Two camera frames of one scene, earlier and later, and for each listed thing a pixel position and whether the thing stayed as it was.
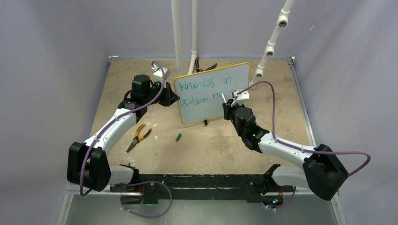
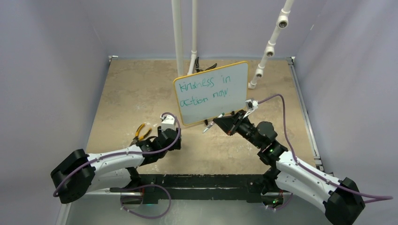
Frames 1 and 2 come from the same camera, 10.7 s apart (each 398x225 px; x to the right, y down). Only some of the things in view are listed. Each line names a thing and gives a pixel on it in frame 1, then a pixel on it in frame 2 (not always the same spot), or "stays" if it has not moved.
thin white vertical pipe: (194, 51) stays
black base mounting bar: (152, 187) stays
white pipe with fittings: (282, 22) stays
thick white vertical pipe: (177, 19) stays
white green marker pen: (223, 97) → (212, 123)
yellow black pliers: (136, 139) stays
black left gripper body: (156, 85) → (161, 153)
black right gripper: (228, 108) → (230, 124)
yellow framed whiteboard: (200, 93) stays
